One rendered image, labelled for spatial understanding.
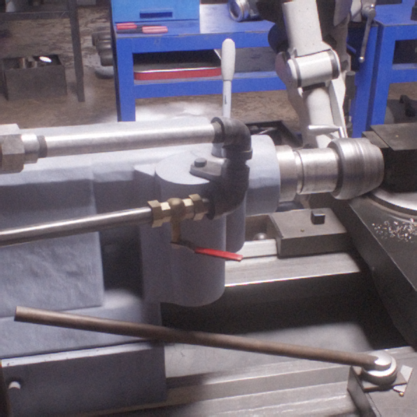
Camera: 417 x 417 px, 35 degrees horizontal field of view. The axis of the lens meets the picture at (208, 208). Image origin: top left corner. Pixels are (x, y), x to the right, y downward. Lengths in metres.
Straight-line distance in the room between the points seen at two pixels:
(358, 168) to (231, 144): 0.26
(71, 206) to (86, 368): 0.21
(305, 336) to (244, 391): 0.31
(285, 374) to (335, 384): 0.07
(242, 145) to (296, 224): 0.53
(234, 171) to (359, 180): 0.25
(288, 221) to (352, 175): 0.35
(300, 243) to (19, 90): 3.62
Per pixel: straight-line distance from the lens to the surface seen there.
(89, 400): 0.90
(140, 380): 0.89
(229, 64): 0.84
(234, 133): 0.71
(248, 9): 2.80
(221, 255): 0.73
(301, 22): 1.80
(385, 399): 0.90
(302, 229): 1.21
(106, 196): 0.82
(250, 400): 0.93
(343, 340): 1.21
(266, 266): 1.18
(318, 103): 1.81
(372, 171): 0.94
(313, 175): 0.91
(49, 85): 4.65
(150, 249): 0.82
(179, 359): 1.15
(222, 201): 0.73
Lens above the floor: 1.49
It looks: 29 degrees down
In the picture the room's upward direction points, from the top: straight up
